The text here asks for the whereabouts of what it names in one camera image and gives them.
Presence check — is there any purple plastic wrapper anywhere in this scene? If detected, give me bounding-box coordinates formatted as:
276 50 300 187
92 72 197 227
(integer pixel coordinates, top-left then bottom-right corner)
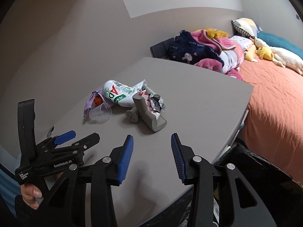
83 89 105 118

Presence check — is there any clear plastic cup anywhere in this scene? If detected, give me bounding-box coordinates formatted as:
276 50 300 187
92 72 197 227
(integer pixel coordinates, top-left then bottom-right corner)
89 103 112 123

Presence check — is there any orange plastic cap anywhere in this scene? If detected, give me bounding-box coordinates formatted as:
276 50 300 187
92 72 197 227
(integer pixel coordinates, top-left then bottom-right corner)
94 95 103 107

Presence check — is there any grey L-shaped plastic piece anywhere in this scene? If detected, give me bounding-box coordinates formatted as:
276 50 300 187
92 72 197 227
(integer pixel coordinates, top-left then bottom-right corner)
133 93 167 132

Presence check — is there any white green-labelled plastic bottle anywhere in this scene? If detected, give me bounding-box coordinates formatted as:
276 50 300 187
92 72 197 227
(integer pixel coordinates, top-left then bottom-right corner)
103 80 138 108

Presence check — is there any silver snack wrapper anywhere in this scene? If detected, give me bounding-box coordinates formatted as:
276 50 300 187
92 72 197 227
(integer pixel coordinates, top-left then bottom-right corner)
133 80 166 119

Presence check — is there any person's left hand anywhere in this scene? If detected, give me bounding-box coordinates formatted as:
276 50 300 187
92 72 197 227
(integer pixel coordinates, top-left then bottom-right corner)
20 173 63 210

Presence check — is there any bed with orange sheet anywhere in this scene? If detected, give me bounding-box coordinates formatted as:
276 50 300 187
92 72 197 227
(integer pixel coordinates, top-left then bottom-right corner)
240 59 302 182

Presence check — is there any white goose plush toy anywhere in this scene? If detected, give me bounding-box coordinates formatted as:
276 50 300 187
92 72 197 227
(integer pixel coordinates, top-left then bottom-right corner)
249 37 302 75

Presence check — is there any yellow duck plush toy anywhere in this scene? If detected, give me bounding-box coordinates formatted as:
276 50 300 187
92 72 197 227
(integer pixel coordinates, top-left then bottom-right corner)
257 46 274 61

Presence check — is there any pile of pink blue clothes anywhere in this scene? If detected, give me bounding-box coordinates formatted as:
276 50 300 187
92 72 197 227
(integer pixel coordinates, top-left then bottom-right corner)
167 30 245 80

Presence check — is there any teal long pillow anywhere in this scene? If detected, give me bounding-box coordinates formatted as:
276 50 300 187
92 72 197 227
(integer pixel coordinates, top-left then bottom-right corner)
257 31 303 59

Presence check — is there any patterned checkered pillow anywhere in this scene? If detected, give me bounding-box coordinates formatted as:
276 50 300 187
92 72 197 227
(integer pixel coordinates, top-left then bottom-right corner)
231 17 261 38

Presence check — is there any cabinet cable hole grommet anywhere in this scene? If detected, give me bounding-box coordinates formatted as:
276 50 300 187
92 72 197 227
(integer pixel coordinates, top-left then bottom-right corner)
46 126 54 138

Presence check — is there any black wall socket panel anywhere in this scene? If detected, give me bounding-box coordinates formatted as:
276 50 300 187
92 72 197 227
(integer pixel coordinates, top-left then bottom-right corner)
150 37 174 59

